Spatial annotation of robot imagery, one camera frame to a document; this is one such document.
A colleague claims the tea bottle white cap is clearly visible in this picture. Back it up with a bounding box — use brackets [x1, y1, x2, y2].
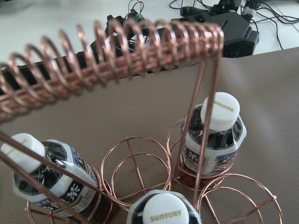
[126, 190, 202, 224]

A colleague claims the black hand-held gripper device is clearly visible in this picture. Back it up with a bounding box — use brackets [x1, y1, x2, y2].
[101, 0, 259, 74]

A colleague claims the copper wire bottle rack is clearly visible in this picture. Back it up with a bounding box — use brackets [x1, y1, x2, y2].
[0, 18, 285, 224]

